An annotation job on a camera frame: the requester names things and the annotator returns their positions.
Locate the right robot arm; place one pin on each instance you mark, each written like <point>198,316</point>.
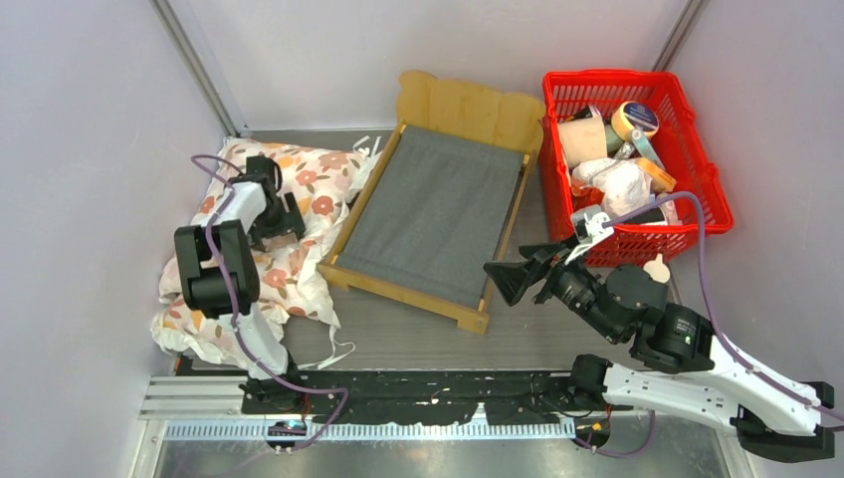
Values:
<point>688,369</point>

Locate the aluminium rail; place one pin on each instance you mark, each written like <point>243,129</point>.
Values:
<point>209,407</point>

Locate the red plastic basket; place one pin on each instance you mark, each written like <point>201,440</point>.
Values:
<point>620,139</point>

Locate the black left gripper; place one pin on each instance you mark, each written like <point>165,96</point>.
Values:
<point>290,223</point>

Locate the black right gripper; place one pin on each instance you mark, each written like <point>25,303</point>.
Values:
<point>511,277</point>

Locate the white crumpled plastic bag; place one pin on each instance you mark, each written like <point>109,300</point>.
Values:
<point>624,185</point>

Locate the yellow tape roll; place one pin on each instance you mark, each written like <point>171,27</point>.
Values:
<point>631,116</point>

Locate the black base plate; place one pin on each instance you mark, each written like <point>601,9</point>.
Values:
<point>426,397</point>

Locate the green bottle with beige cap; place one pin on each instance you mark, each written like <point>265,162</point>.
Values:
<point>657,269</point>

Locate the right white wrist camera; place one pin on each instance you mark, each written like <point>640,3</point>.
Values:
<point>590,229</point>

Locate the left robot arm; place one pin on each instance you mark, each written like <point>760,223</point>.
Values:
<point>220,279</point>

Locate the wooden pet bed frame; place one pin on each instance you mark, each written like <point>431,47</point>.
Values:
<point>442,199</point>

